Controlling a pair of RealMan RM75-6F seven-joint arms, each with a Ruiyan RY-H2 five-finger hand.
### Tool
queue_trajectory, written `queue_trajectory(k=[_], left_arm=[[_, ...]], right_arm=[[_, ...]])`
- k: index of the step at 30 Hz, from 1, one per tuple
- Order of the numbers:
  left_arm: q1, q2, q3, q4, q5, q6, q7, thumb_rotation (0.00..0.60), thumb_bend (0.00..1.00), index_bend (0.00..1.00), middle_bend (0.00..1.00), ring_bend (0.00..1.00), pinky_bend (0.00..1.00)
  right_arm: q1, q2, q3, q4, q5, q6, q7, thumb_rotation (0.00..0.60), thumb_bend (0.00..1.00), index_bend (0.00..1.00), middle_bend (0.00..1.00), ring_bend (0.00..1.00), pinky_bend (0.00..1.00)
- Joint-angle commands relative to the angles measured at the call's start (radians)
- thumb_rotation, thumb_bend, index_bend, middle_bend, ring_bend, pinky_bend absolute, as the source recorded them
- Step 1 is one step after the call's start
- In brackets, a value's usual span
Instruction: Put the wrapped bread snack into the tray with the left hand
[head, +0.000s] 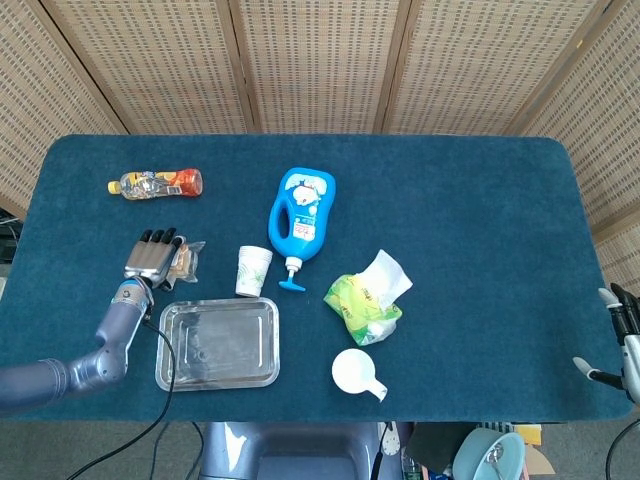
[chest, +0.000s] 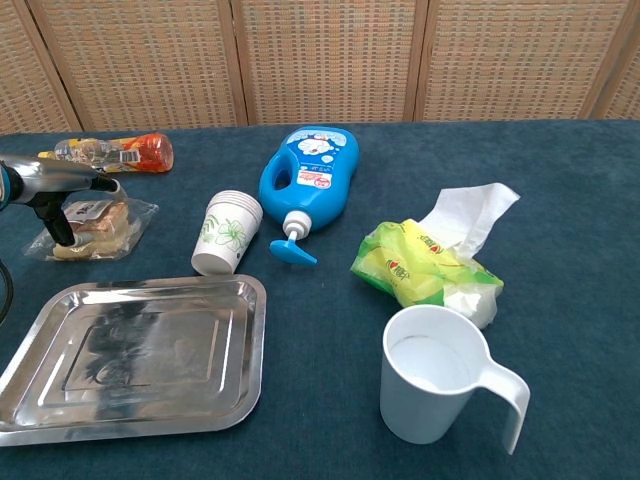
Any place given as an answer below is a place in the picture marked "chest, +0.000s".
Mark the sandwich bread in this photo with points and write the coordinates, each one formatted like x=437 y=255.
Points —
x=107 y=225

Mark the green yellow tissue pack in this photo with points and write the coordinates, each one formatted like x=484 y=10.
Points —
x=415 y=265

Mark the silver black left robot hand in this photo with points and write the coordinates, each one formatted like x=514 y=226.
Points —
x=55 y=175

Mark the white tissue sheet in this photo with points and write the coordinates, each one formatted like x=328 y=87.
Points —
x=465 y=212

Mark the floral paper cup stack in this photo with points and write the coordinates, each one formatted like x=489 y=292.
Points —
x=227 y=235

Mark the silver metal tray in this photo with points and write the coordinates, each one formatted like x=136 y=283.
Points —
x=140 y=355

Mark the wooden rattan folding screen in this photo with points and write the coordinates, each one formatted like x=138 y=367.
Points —
x=325 y=60

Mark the clear drink bottle yellow cap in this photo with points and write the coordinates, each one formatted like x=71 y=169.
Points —
x=135 y=152

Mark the blue cartoon pump bottle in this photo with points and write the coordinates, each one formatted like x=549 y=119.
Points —
x=310 y=170

